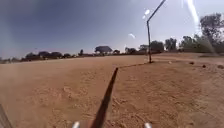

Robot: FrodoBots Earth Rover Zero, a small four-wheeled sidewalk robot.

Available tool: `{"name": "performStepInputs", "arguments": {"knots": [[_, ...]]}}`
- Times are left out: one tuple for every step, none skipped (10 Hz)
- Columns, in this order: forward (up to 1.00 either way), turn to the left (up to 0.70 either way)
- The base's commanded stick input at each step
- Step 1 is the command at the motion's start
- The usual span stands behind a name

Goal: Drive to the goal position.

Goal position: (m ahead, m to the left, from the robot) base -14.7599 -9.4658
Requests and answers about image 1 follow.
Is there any robot's own part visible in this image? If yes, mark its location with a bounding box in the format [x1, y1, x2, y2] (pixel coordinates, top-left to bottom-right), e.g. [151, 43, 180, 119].
[143, 122, 153, 128]
[72, 121, 81, 128]

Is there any group of tall trees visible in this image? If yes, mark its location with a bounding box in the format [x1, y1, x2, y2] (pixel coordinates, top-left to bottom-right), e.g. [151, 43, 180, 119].
[177, 12, 224, 55]

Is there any distant row of trees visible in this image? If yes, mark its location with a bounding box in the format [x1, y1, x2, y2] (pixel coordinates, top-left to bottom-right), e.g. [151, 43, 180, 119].
[0, 37, 180, 65]

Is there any thin metal goal frame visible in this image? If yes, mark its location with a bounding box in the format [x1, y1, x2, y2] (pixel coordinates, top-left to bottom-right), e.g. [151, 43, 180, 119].
[146, 0, 167, 64]

